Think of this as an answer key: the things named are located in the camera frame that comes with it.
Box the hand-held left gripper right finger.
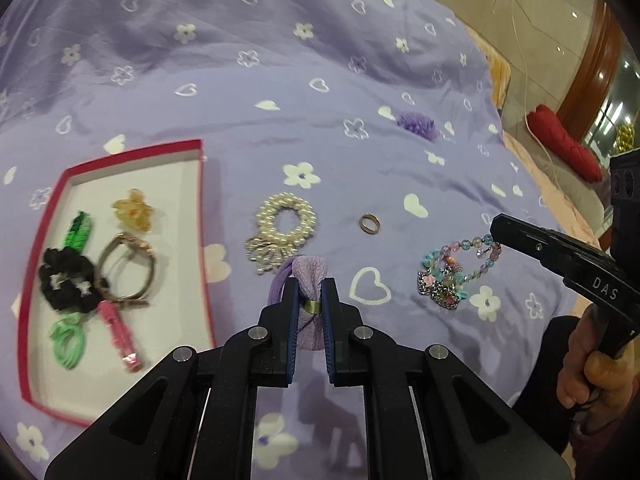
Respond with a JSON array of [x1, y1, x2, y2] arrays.
[[320, 277, 571, 480]]

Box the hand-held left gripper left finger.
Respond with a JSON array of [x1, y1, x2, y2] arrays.
[[44, 277, 297, 480]]

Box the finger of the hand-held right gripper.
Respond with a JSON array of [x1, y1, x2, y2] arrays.
[[490, 214, 608, 283]]

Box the purple bow hair tie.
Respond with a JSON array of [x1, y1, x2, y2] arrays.
[[267, 255, 331, 353]]

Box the colourful beaded bracelet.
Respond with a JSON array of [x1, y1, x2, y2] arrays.
[[417, 234, 503, 315]]

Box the wrist watch with metal band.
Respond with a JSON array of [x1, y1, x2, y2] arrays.
[[95, 232, 157, 308]]

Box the pink hair clip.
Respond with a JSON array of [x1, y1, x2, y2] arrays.
[[97, 300, 142, 373]]

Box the red shallow cardboard box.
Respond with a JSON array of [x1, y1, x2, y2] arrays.
[[17, 139, 218, 428]]

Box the yellow claw hair clip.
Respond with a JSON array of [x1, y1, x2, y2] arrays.
[[111, 189, 160, 233]]

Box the light green hair tie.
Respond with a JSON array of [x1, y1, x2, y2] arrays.
[[49, 315, 88, 368]]

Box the black scrunchie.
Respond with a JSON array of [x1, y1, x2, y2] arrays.
[[40, 247, 108, 311]]

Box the person's right forearm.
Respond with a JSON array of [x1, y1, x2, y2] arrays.
[[565, 400, 640, 480]]

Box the person's right hand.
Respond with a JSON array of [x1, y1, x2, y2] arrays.
[[556, 304, 640, 411]]

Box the peach bed sheet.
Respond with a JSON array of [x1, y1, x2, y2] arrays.
[[480, 35, 616, 321]]

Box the red cushion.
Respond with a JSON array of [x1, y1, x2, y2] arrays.
[[527, 104, 604, 183]]

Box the pearl bead scrunchie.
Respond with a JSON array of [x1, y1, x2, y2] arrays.
[[244, 192, 318, 276]]

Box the gold ball ornament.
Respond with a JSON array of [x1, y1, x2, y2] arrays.
[[615, 122, 637, 153]]

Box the purple flower hair accessory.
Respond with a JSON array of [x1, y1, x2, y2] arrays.
[[396, 111, 440, 142]]

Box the wooden furniture edge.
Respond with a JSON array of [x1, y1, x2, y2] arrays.
[[557, 7, 626, 126]]

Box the purple flower print blanket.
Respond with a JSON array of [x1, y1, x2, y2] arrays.
[[0, 0, 601, 480]]

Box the thin white cable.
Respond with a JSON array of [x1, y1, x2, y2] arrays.
[[492, 0, 561, 186]]

